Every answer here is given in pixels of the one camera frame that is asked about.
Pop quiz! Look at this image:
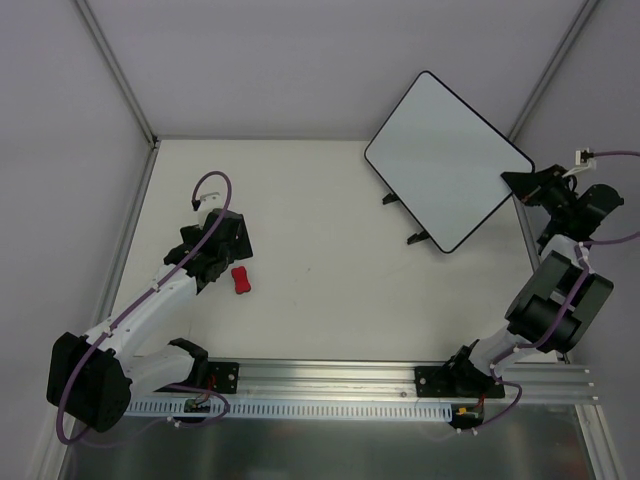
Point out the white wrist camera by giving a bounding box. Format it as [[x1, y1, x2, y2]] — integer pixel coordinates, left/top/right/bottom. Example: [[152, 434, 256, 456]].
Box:
[[564, 148, 597, 177], [192, 192, 224, 228]]

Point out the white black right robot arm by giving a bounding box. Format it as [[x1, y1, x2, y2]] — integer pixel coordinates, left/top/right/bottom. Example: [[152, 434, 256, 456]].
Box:
[[428, 165, 624, 398]]

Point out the aluminium corner post left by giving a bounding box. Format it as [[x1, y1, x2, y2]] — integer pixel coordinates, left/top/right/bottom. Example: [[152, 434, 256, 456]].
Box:
[[72, 0, 158, 148]]

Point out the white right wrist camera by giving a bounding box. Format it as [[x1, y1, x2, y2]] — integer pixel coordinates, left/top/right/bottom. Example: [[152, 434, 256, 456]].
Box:
[[564, 148, 597, 177]]

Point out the red bone-shaped eraser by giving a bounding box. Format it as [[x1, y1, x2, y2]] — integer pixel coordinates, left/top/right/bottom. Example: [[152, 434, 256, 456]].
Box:
[[231, 266, 252, 295]]

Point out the aluminium corner post right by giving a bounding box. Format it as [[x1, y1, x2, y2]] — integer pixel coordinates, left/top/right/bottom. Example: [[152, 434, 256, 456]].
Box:
[[507, 0, 602, 143]]

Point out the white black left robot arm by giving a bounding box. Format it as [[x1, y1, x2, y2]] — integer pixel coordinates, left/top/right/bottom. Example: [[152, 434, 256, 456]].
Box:
[[46, 209, 253, 433]]

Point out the white slotted cable duct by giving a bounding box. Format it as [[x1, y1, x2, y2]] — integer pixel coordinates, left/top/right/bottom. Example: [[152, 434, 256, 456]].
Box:
[[125, 397, 453, 423]]

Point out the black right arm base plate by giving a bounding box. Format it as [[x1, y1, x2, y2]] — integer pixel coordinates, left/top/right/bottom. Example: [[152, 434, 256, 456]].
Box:
[[414, 365, 505, 399]]

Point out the aluminium corner post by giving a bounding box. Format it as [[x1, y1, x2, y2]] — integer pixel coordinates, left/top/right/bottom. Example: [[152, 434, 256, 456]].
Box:
[[72, 0, 158, 148], [507, 0, 602, 143]]

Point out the black-framed whiteboard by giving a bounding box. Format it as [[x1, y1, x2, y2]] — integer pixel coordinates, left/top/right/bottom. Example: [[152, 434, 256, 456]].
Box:
[[364, 71, 535, 254]]

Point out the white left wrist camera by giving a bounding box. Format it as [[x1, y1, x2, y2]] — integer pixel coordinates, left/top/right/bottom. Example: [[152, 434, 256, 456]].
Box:
[[192, 192, 224, 228]]

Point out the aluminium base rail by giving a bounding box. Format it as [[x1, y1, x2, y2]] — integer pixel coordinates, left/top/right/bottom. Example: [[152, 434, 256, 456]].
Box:
[[214, 359, 601, 405]]

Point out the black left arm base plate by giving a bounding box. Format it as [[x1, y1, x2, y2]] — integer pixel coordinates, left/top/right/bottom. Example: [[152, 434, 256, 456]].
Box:
[[204, 361, 240, 395]]

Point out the wire whiteboard stand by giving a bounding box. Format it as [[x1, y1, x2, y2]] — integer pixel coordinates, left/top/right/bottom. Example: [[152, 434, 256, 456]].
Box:
[[382, 192, 431, 245]]

